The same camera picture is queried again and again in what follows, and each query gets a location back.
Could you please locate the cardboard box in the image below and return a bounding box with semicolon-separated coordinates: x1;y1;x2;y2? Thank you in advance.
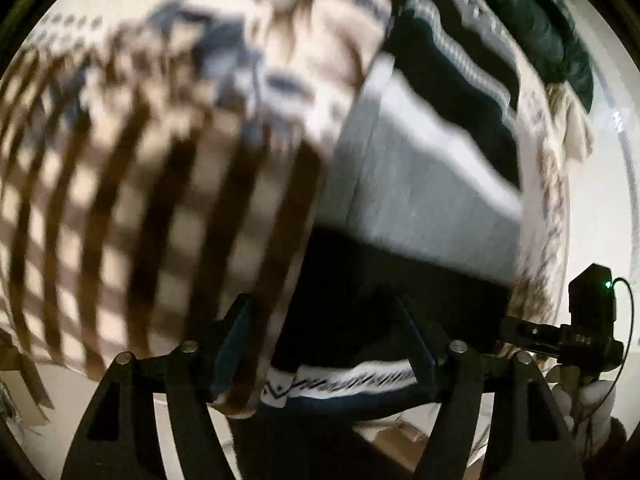
357;407;483;473

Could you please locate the cream patterned blanket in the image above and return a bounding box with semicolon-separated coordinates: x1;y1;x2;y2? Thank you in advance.
465;0;573;331

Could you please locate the cream fringed cloth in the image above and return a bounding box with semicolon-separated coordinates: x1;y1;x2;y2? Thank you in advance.
544;82;597;163

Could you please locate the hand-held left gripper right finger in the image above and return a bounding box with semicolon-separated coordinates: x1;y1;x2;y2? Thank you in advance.
394;296;587;480

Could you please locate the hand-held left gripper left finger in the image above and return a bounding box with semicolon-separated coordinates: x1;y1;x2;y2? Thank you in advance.
60;294;257;480

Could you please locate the beige blue patterned cloth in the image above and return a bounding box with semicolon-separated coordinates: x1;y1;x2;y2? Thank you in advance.
30;0;401;171

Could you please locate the dark green jacket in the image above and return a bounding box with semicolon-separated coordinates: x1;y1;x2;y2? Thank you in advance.
445;0;597;113

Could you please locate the person's right hand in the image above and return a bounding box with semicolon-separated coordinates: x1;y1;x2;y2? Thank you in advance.
546;364;617;443

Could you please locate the brown checkered cloth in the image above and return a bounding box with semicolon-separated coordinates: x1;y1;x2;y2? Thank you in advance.
0;35;331;418

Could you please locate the grey black striped sweater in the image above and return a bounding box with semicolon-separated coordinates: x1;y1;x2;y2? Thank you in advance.
260;0;527;408

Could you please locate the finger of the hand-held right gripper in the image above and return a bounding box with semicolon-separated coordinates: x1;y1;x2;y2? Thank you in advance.
499;316;566;358

